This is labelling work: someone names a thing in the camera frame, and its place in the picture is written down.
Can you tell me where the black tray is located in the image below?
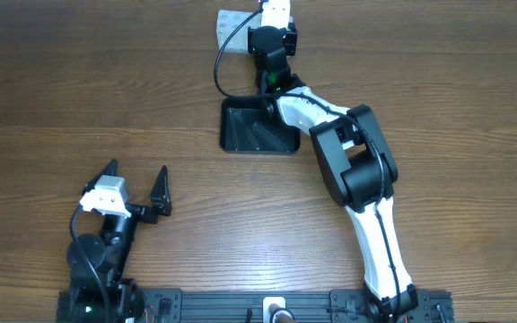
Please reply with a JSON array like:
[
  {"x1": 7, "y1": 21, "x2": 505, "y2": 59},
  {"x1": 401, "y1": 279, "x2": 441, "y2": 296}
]
[{"x1": 219, "y1": 96, "x2": 302, "y2": 156}]

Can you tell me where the mounting rail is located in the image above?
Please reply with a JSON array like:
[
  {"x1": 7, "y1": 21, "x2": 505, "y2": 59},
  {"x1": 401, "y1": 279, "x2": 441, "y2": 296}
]
[{"x1": 56, "y1": 286, "x2": 455, "y2": 323}]

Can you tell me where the white test tube rack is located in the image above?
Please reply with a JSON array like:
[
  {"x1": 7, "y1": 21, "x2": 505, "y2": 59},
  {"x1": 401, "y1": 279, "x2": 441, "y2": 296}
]
[{"x1": 215, "y1": 8, "x2": 264, "y2": 56}]

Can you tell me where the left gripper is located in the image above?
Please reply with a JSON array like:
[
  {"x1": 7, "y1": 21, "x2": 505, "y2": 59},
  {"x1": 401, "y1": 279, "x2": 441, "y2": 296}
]
[{"x1": 82, "y1": 158, "x2": 173, "y2": 225}]

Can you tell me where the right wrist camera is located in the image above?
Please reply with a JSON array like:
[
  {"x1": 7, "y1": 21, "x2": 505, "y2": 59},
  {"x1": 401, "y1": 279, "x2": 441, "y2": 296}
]
[{"x1": 259, "y1": 0, "x2": 293, "y2": 29}]

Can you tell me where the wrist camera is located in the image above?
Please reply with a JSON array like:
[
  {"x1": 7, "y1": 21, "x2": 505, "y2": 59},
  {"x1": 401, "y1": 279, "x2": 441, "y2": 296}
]
[
  {"x1": 259, "y1": 0, "x2": 293, "y2": 29},
  {"x1": 78, "y1": 174, "x2": 132, "y2": 220}
]

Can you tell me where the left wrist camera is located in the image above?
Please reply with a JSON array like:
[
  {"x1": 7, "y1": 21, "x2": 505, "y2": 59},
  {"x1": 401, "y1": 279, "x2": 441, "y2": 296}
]
[{"x1": 78, "y1": 174, "x2": 132, "y2": 220}]

